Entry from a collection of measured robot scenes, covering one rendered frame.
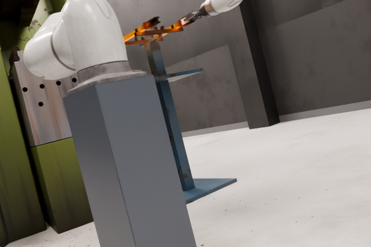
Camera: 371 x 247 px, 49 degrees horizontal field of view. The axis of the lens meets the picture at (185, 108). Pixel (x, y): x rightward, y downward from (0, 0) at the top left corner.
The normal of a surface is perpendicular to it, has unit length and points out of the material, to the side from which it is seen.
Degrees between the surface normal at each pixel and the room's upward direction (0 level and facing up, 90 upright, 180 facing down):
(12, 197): 90
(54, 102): 90
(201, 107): 90
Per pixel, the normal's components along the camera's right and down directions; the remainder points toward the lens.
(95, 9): 0.36, -0.34
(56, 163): 0.45, -0.11
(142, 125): 0.65, -0.15
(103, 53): 0.32, 0.05
